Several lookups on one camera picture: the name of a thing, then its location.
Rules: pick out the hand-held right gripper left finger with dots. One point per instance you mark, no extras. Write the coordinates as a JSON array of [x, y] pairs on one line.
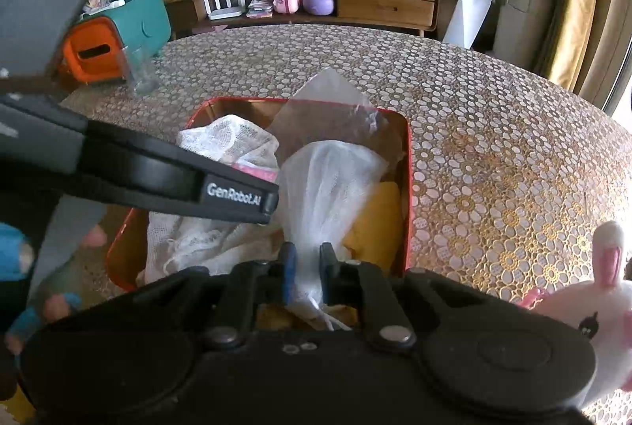
[[289, 274]]

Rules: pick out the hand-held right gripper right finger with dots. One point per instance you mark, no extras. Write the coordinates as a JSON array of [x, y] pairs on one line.
[[326, 272]]

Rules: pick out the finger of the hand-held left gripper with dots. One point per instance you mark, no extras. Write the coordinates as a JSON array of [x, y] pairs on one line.
[[163, 178]]

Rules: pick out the white lace cloth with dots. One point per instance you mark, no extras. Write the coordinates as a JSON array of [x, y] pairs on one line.
[[227, 138]]

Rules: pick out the white mesh bag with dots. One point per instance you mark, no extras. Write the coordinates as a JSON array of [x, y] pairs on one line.
[[331, 188]]

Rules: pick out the red tin box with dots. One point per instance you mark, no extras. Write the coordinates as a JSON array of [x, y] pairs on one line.
[[400, 148]]

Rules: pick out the person's left hand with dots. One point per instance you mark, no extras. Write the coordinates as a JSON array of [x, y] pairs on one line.
[[15, 252]]

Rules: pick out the teal and orange storage box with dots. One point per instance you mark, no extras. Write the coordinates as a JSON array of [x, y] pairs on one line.
[[133, 22]]

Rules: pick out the pink cloth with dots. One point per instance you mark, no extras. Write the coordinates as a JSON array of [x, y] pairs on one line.
[[256, 173]]

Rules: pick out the clear glass cup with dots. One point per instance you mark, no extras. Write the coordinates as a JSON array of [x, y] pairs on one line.
[[142, 72]]

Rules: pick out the clear plastic bag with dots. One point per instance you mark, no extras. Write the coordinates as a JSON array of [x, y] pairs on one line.
[[326, 109]]

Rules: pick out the white router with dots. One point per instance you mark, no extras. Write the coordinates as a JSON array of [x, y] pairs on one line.
[[224, 10]]

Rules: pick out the stack of books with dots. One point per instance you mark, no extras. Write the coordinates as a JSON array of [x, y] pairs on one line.
[[259, 8]]

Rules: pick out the white and pink plush bunny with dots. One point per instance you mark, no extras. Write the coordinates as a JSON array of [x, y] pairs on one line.
[[582, 306]]

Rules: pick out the white planter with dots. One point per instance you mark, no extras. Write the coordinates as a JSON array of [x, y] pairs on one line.
[[466, 22]]

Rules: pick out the yellow curtain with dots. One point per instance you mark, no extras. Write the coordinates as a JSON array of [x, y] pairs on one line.
[[575, 10]]

